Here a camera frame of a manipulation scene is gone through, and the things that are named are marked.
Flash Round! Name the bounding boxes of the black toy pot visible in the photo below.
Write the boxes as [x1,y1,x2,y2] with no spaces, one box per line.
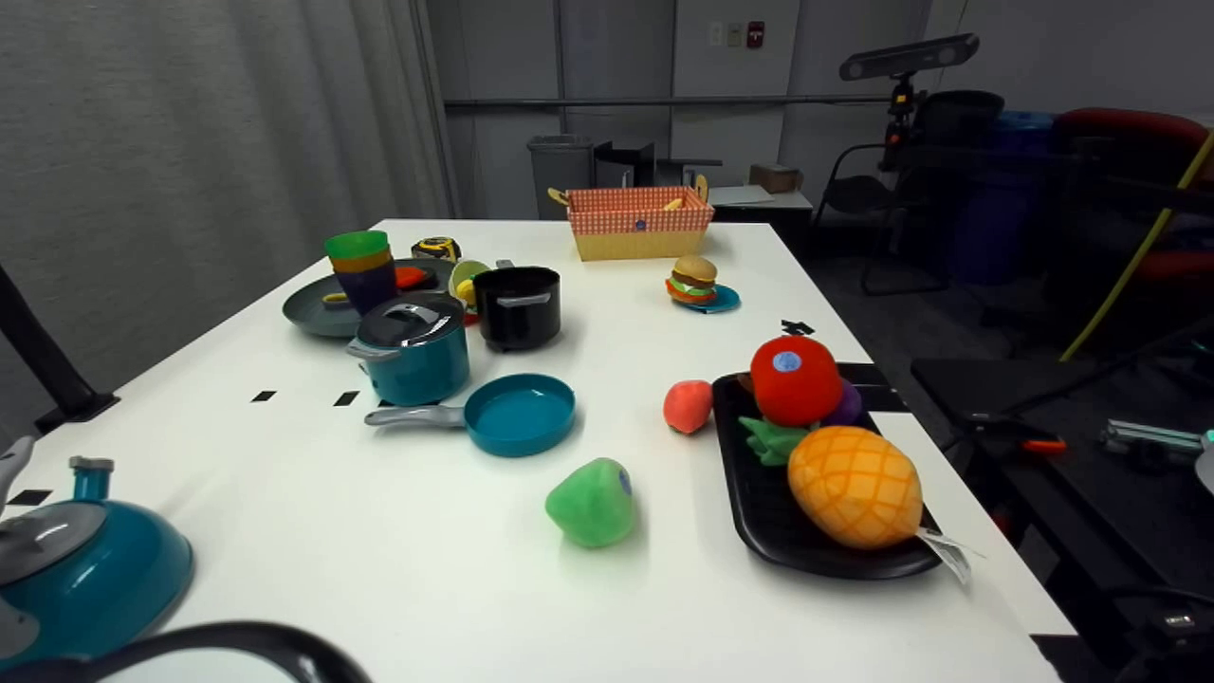
[470,262,564,358]

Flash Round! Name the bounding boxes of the blue toy pan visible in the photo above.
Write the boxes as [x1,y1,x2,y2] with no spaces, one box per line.
[361,369,582,464]

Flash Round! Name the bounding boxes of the blue toy pot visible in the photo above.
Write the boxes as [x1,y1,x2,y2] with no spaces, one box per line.
[344,314,473,411]

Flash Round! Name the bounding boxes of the small pink-red plush fruit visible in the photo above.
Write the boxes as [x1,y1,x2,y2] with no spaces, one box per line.
[661,377,716,439]

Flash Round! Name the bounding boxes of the toy burger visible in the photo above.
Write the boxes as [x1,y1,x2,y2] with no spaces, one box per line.
[664,255,720,310]

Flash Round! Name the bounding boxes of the orange yellow basket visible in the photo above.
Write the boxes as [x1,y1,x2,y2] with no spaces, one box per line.
[544,174,716,264]

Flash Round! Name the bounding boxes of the small teal plate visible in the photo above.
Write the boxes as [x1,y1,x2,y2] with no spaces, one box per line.
[664,282,744,320]

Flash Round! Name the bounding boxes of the green plush pear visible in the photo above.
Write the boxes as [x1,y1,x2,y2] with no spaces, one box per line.
[544,455,645,553]

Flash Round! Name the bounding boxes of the grey trash bin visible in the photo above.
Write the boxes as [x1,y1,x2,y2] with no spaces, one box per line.
[525,131,599,221]

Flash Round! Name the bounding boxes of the green plush leaves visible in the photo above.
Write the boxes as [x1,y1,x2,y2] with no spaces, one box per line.
[736,415,812,470]

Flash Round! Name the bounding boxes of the red plush tomato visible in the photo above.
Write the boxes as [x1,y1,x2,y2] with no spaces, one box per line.
[749,331,845,427]

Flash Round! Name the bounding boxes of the yellow black toy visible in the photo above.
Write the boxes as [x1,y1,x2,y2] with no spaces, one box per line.
[408,233,468,264]

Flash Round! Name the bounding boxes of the small red toy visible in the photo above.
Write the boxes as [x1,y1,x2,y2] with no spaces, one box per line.
[391,257,435,297]

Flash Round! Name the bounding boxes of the grey side table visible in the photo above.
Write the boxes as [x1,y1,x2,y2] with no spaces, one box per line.
[709,182,817,217]

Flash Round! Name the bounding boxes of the black plastic tray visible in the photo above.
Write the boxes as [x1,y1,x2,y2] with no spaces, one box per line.
[709,363,944,584]

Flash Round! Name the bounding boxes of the small cardboard box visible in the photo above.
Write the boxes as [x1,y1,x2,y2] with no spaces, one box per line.
[749,158,810,197]

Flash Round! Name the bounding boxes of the purple plush fruit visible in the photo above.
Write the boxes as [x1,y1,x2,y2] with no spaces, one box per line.
[826,377,868,427]

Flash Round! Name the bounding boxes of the stack of coloured cups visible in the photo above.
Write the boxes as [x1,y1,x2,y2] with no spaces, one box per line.
[324,228,403,320]

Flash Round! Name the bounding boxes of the orange plush pineapple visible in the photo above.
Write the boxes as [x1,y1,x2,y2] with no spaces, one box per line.
[787,422,930,553]

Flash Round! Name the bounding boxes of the dark grey plate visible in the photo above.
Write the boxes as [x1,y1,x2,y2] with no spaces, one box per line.
[277,257,470,343]

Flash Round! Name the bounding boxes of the white paper tag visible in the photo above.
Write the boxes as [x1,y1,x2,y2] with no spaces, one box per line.
[915,526,981,596]

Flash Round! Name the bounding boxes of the black office chair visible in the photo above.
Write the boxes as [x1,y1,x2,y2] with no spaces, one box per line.
[810,88,1017,300]

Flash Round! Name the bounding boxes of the blue bin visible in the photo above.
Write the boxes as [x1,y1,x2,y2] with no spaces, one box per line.
[941,110,1058,288]

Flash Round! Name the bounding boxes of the grey curtain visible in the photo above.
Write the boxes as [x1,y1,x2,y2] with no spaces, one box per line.
[0,0,460,422]

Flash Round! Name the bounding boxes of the yellow pole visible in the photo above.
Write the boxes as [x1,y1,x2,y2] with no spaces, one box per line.
[1058,126,1214,369]

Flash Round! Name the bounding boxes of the teal metal tool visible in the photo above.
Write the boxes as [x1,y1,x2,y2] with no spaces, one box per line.
[1101,416,1214,464]

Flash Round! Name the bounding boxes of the large teal kettle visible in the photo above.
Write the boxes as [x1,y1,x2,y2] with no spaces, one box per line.
[0,453,200,668]

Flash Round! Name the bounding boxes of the red chair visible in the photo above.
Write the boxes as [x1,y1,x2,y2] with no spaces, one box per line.
[1054,105,1214,288]

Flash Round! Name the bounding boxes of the black tripod leg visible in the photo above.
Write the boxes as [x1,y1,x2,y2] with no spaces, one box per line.
[0,262,123,431]

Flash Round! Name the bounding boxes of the white wall plate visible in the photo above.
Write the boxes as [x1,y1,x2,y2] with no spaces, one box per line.
[720,16,769,53]

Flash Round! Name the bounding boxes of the black camera on stand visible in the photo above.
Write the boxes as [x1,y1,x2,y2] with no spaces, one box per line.
[834,32,988,167]

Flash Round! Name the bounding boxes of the orange handled tool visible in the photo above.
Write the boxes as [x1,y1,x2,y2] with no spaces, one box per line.
[967,422,1075,464]

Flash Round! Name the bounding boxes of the thick black curved cable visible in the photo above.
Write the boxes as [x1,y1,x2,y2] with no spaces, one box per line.
[0,618,374,683]

